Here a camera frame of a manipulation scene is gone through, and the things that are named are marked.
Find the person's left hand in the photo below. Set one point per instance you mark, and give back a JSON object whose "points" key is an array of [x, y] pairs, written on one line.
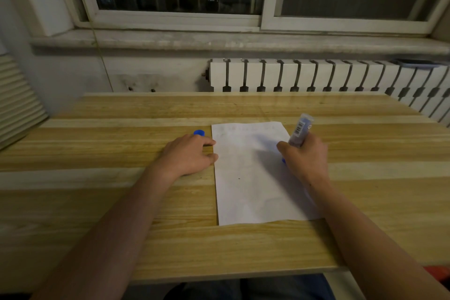
{"points": [[184, 157]]}

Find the person's right hand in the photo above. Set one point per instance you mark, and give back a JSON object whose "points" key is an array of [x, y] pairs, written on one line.
{"points": [[309, 161]]}

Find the person's right fingers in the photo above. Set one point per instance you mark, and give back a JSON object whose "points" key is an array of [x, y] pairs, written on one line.
{"points": [[284, 150]]}

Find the person's left thumb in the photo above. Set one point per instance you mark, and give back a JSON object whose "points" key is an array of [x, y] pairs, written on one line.
{"points": [[211, 159]]}

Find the blue glue stick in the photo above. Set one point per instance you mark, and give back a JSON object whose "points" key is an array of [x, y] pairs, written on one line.
{"points": [[300, 131]]}

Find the person's left forearm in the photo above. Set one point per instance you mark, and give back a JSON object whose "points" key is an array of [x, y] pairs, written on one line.
{"points": [[112, 233]]}

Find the person's right forearm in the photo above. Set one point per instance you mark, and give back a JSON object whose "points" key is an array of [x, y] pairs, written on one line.
{"points": [[369, 240]]}

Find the blue glue stick cap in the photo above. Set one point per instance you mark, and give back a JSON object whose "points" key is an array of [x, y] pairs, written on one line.
{"points": [[199, 132]]}

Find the white paper sheet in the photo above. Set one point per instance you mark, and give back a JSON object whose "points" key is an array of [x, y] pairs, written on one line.
{"points": [[253, 173]]}

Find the white radiator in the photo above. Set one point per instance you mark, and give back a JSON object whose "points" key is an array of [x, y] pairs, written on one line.
{"points": [[327, 80]]}

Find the stone window sill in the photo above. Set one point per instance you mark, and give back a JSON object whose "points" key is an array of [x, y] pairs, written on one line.
{"points": [[239, 43]]}

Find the person's blue trousers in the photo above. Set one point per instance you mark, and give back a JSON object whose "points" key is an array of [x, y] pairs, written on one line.
{"points": [[251, 287]]}

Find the dark tray on radiator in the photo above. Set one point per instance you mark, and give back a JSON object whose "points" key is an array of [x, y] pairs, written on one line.
{"points": [[416, 62]]}

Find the red object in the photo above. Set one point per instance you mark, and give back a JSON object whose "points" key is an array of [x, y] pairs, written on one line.
{"points": [[439, 273]]}

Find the white ribbed panel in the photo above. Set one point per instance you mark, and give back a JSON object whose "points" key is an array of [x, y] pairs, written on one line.
{"points": [[17, 103]]}

